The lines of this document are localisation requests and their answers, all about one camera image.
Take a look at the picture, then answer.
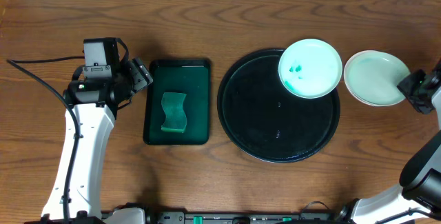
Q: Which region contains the green wavy sponge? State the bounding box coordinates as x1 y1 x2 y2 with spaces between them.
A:
161 92 187 133

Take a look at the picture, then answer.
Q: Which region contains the pale green plate bottom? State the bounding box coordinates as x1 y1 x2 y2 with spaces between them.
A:
343 50 410 107

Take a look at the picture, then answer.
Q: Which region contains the pale green plate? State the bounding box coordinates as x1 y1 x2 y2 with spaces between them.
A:
343 50 410 107
278 39 342 99

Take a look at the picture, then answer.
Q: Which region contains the white plate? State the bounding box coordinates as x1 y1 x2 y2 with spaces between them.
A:
343 77 380 107

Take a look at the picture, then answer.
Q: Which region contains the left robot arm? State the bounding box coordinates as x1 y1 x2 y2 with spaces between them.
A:
41 58 153 222

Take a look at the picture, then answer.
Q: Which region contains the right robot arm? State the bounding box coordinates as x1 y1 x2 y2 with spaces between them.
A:
336 63 440 223

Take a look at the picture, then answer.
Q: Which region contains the rectangular green tray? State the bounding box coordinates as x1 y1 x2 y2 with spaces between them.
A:
143 59 211 145

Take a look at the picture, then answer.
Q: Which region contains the round black tray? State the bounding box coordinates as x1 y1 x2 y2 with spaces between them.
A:
217 48 340 163

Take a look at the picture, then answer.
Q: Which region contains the pale green plate top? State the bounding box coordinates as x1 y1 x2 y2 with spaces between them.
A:
278 39 342 99

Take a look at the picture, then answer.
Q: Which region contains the left black cable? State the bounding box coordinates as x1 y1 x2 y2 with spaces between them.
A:
6 55 85 224

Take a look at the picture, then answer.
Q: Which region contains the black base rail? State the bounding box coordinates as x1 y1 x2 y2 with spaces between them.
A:
145 212 337 224

